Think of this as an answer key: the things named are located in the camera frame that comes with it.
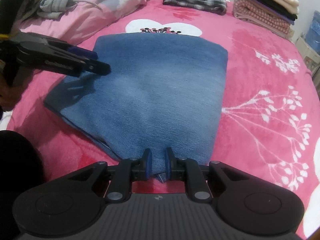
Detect blue water bottle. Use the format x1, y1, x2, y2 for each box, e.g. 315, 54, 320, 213
305, 10, 320, 54

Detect blue folded garment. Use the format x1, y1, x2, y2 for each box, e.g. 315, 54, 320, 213
235, 0, 296, 26

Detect white water dispenser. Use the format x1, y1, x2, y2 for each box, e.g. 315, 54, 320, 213
295, 36, 319, 77

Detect person's left hand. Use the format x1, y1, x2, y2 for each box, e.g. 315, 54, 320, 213
0, 74, 33, 112

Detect pink floral bed blanket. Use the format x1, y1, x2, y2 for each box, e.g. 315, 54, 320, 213
7, 0, 319, 238

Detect pink grey floral duvet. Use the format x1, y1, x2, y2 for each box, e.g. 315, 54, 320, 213
20, 0, 148, 44

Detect pink patterned folded garment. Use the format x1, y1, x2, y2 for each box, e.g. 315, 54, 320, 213
233, 0, 294, 40

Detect blue denim jeans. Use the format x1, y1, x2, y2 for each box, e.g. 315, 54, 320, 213
44, 33, 228, 181

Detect black white plaid garment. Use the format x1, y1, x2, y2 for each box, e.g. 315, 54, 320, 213
162, 0, 227, 15

